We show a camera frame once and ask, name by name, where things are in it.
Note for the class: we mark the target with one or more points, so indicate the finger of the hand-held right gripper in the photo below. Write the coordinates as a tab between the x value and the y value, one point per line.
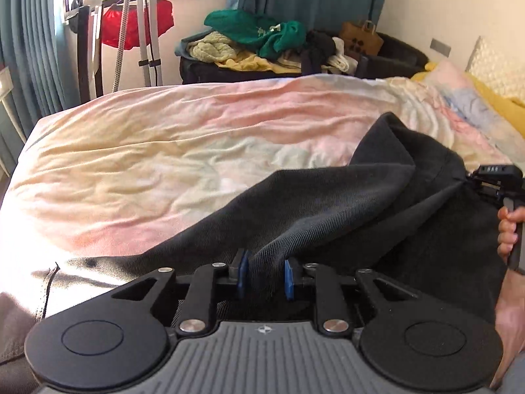
473	178

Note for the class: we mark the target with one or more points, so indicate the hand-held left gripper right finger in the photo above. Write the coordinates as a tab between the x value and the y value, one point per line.
289	279

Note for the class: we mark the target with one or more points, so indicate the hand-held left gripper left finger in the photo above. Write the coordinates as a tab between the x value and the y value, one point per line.
243	273

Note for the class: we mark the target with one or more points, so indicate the black pants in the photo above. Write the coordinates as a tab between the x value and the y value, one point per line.
369	213

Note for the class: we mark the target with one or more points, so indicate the person's right hand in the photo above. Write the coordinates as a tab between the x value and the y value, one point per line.
508	234

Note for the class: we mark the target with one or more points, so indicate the pastel pillow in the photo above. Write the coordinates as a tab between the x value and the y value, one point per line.
455	98

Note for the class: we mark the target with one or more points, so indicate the bed with pink blanket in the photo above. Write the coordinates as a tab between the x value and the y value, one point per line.
164	152

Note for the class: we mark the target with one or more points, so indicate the white garment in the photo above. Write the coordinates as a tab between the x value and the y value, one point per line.
342	59

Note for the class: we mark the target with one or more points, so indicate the brown paper bag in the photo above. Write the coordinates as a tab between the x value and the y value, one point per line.
361	39

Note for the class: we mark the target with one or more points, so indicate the black suitcase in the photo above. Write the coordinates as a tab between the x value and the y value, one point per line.
205	74

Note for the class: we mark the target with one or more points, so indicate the black garment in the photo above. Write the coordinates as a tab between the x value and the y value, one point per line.
318	47

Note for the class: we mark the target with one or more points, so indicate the yellow cloth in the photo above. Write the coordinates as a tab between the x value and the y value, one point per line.
250	63

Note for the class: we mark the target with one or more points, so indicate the pale yellow knitted garment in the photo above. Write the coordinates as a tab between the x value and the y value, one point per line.
213	47

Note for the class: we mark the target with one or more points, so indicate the green garment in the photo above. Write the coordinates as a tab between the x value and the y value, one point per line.
246	28

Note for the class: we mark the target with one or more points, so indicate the garment steamer stand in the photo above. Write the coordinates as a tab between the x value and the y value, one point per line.
143	49

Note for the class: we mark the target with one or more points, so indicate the red garment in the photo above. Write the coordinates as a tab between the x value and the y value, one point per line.
164	20

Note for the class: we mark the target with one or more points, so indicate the grey wall switch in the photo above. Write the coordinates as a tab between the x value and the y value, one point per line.
441	47

